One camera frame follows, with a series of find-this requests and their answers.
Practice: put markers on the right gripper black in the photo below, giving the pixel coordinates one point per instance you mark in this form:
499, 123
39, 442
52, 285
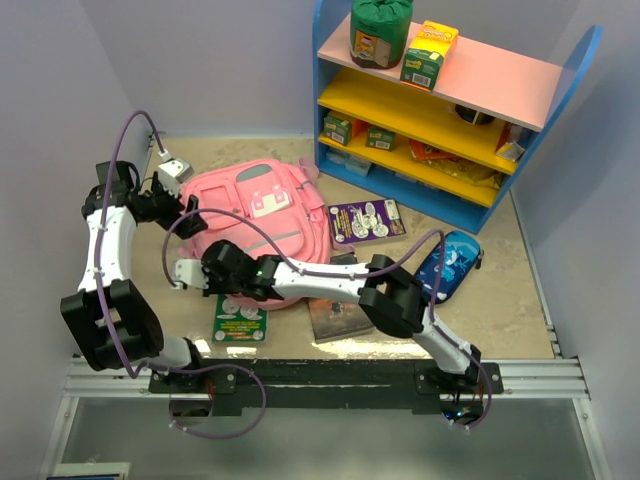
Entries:
213, 288

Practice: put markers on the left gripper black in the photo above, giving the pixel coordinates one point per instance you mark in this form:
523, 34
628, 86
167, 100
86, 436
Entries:
175, 207

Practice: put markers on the pink student backpack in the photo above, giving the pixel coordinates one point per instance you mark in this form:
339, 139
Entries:
280, 198

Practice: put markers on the Tale of Two Cities book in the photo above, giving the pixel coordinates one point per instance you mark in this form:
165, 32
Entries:
333, 320

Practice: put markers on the blue shark pencil case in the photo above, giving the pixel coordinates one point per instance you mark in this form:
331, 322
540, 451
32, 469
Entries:
462, 253

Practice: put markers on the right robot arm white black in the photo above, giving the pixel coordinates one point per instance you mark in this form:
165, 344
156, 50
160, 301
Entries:
392, 299

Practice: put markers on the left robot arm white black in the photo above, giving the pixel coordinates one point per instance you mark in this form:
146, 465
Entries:
108, 317

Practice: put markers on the orange yellow snack bag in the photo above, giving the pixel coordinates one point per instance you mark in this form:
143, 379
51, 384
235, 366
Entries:
455, 166

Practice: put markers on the green coin book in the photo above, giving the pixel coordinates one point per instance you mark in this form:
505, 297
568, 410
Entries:
233, 323

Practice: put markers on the purple comic book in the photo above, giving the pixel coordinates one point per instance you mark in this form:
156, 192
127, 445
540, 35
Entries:
365, 221

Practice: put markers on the clear blue plastic boxes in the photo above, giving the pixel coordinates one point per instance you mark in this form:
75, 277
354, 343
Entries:
352, 163

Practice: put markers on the green small box left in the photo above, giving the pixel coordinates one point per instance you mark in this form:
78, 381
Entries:
338, 127

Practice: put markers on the green small box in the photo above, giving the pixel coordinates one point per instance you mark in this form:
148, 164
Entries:
380, 138
338, 127

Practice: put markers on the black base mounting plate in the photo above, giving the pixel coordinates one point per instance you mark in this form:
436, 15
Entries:
414, 384

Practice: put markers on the green small box right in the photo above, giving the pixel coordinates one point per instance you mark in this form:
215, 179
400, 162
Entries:
380, 138

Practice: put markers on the blue yellow pink shelf unit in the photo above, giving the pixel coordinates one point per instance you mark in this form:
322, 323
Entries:
512, 87

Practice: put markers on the green wrapped jar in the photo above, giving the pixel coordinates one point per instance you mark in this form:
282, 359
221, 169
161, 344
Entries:
378, 32

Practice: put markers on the yellow green carton box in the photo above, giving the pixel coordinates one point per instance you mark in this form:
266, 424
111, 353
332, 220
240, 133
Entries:
427, 54

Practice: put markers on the black bowl on shelf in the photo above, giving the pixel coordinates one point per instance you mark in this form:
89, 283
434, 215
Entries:
471, 116

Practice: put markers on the small packet on shelf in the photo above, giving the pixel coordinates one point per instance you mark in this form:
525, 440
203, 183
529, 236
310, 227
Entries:
513, 142

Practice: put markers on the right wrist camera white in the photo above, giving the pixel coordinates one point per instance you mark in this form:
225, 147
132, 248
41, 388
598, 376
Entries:
188, 273

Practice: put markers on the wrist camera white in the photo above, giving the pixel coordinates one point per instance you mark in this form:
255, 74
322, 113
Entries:
188, 273
172, 174

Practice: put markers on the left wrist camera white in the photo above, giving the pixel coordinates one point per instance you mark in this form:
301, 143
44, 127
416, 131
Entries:
172, 174

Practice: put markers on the aluminium frame rail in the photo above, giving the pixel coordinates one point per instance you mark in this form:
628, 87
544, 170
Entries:
517, 379

